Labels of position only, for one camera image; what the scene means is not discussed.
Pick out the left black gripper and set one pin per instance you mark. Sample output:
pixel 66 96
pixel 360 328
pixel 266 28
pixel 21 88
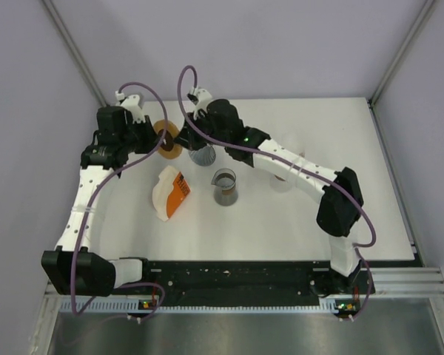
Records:
pixel 147 129

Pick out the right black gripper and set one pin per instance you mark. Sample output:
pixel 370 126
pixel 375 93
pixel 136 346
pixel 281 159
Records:
pixel 187 137

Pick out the smoky grey glass carafe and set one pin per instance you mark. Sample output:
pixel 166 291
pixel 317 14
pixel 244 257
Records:
pixel 225 188

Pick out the orange coffee filter pack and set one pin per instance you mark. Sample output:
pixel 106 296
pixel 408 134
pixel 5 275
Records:
pixel 169 192

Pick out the clear glass carafe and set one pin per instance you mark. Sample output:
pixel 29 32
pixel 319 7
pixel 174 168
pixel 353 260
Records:
pixel 279 185

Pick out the wooden dripper ring holder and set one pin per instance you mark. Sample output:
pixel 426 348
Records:
pixel 291 167

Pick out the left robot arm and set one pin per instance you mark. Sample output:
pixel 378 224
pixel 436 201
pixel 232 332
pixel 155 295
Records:
pixel 75 266

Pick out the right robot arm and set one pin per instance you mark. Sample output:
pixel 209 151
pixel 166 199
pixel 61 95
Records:
pixel 337 193

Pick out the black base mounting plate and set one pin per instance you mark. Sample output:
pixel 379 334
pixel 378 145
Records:
pixel 232 284

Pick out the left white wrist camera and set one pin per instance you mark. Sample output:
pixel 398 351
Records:
pixel 133 103

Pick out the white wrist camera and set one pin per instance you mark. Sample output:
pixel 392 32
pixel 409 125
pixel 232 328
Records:
pixel 133 103
pixel 201 98

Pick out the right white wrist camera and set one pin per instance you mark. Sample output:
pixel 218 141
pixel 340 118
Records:
pixel 201 98

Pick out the grey slotted cable duct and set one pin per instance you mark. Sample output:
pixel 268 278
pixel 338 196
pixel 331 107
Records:
pixel 103 305

